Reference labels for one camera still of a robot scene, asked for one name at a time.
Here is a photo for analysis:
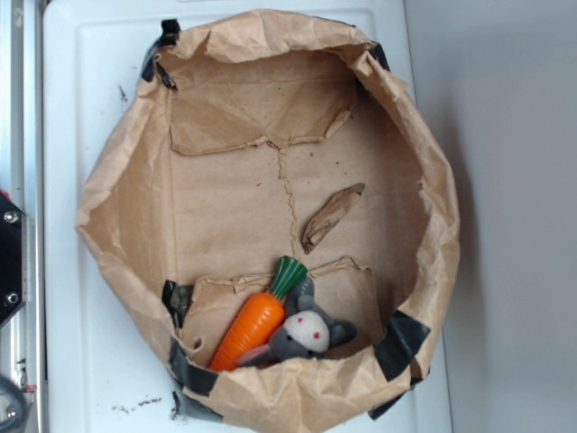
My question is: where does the brown paper bag bin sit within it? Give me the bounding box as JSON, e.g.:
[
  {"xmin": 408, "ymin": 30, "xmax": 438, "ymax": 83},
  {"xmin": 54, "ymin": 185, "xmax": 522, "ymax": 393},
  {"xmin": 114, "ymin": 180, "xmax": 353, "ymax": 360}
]
[{"xmin": 77, "ymin": 9, "xmax": 460, "ymax": 432}]

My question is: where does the grey plush mouse toy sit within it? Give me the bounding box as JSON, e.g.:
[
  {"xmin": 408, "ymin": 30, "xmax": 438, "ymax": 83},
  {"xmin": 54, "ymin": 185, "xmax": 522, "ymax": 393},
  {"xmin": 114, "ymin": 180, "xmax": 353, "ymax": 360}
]
[{"xmin": 236, "ymin": 277, "xmax": 357, "ymax": 366}]

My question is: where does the orange plastic toy carrot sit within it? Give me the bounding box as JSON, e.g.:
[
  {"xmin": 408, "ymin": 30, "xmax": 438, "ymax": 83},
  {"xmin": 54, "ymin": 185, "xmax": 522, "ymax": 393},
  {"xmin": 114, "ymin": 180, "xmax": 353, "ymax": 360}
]
[{"xmin": 209, "ymin": 256, "xmax": 308, "ymax": 373}]

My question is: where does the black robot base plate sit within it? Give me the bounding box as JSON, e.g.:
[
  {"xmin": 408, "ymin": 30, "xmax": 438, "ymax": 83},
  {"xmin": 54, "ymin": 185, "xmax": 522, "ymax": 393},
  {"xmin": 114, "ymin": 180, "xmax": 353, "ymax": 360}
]
[{"xmin": 1, "ymin": 189, "xmax": 27, "ymax": 327}]

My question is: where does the silver metal frame rail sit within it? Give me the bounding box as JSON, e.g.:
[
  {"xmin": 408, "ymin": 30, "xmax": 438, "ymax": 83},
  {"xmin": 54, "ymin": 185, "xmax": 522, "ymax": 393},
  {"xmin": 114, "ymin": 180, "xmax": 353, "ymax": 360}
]
[{"xmin": 1, "ymin": 1, "xmax": 48, "ymax": 432}]

